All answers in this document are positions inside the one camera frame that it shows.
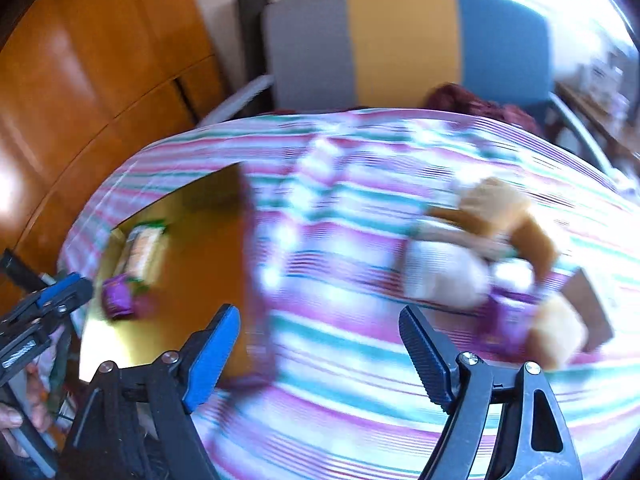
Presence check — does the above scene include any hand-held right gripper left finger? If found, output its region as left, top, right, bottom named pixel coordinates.
left=60, top=304, right=241, bottom=480

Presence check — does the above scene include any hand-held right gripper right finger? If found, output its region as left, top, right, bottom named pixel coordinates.
left=398, top=305, right=583, bottom=480

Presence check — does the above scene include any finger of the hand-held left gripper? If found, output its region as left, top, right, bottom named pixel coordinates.
left=0, top=249, right=48, bottom=292
left=22, top=272, right=95, bottom=318

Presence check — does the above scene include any purple snack packet orange label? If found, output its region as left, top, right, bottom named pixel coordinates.
left=101, top=275, right=157, bottom=322

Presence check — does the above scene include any green biscuit packet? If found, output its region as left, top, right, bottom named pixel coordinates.
left=117, top=219, right=169, bottom=287

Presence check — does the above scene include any gold tin box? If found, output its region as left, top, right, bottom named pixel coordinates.
left=80, top=162, right=277, bottom=387

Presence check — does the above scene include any person's left hand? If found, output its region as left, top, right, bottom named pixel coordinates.
left=0, top=364, right=54, bottom=461

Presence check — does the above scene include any striped tablecloth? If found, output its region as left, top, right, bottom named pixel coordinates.
left=57, top=107, right=640, bottom=480

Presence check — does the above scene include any orange brown sponge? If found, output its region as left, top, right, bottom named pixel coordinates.
left=509, top=214, right=562, bottom=282

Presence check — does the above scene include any brown cardboard piece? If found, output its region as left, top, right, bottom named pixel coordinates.
left=561, top=266, right=617, bottom=354

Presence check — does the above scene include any dark red cloth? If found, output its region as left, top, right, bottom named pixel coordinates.
left=425, top=82, right=545, bottom=137

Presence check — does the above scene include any wooden side table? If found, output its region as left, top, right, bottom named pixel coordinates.
left=552, top=35, right=640, bottom=162

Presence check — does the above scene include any grey yellow blue chair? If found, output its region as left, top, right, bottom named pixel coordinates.
left=197, top=0, right=640, bottom=181

